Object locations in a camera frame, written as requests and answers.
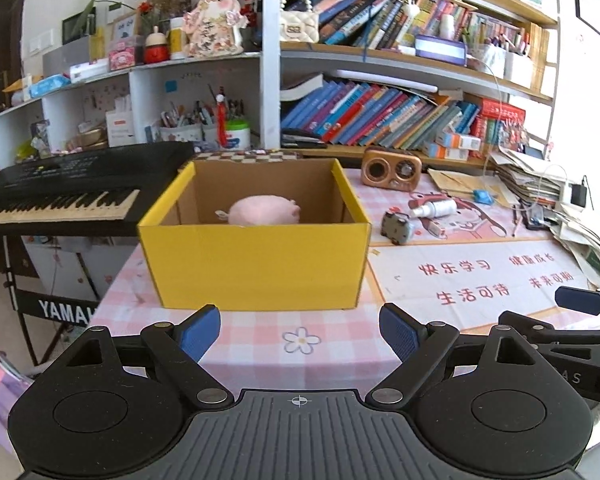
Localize black picture frame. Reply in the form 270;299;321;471
62;7;98;43

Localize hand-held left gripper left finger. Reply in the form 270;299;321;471
60;304;233;408

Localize pink pig paper decoration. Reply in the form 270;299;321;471
182;0;248;58

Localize black electronic keyboard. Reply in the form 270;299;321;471
0;141;196;236

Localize orange and white carton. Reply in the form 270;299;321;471
442;131;482;151
422;142;470;161

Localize red box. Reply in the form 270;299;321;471
480;100;527;153

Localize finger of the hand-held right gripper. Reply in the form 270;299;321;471
498;311;600;346
555;286;600;326

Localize white framed note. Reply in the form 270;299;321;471
111;12;143;41

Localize black keyboard stand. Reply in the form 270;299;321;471
2;235;111;366

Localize gold bowl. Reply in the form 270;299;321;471
70;129;108;151

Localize white shelf unit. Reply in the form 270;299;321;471
0;52;263;168

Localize grey toy car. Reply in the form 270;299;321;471
381;210;417;246

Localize blue picture box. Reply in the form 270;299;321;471
414;35;468;67

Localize white jar green lid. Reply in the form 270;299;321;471
225;120;252;151

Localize red tassel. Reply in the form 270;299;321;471
216;94;229;146

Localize brown envelopes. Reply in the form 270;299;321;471
426;167;516;208

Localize white paper bag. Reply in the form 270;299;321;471
105;96;136;147

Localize wooden retro radio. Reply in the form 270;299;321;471
361;146;423;193

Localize silver box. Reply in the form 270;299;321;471
42;35;92;76

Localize pink gift box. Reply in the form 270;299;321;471
107;42;140;71

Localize red round doll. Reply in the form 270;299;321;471
144;27;171;64

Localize black stapler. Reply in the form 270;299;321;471
280;127;327;148

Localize pink plush pig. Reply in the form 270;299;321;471
215;195;301;226

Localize yellow and white mug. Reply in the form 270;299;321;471
169;16;188;60

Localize blue tissue pack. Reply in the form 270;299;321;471
27;74;72;98

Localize white flat box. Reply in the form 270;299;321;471
69;59;110;83

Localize white spray bottle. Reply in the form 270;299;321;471
408;197;458;219

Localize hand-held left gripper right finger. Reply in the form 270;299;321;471
365;302;543;408

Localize row of orange books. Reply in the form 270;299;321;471
527;22;551;96

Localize pile of papers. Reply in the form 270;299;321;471
492;147;600;288

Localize row of colourful paperback books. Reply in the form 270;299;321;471
315;0;476;51

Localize white cup of pens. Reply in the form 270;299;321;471
159;100;204;143

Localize pink checkered desktop tablecloth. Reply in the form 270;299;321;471
87;167;600;396

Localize wooden chess board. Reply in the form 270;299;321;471
195;150;306;162

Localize white desk mat orange border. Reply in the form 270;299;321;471
367;237;593;331

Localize pink and purple backpack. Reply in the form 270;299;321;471
0;352;33;453

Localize white pen container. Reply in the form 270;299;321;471
504;51;535;90
472;42;507;78

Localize white quilted handbag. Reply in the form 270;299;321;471
279;0;321;43

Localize row of blue leaning books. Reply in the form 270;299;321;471
280;80;481;148

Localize wooden bookshelf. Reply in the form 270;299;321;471
260;0;563;171

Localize white wall switch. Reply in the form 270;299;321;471
29;29;54;53

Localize yellow cardboard box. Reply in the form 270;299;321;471
137;157;372;312

